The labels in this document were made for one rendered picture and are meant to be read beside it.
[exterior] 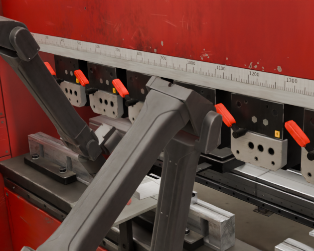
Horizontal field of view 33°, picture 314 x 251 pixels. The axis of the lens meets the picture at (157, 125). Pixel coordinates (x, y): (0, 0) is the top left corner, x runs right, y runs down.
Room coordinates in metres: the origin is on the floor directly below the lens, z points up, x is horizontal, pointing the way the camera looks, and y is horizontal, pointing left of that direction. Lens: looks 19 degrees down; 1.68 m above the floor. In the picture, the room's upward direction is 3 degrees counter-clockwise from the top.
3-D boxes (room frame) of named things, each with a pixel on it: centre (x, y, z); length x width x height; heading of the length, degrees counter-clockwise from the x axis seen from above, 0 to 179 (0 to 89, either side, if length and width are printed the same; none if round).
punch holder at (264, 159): (1.20, -0.26, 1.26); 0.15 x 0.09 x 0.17; 41
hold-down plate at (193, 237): (1.41, 0.00, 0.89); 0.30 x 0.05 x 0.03; 41
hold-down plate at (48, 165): (1.90, 0.42, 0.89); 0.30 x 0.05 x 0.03; 41
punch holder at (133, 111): (1.50, 0.00, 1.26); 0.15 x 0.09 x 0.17; 41
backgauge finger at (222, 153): (1.58, -0.14, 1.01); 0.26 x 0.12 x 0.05; 131
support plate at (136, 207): (1.38, 0.10, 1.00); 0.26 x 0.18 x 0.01; 131
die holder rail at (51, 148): (1.90, 0.34, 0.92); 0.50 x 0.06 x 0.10; 41
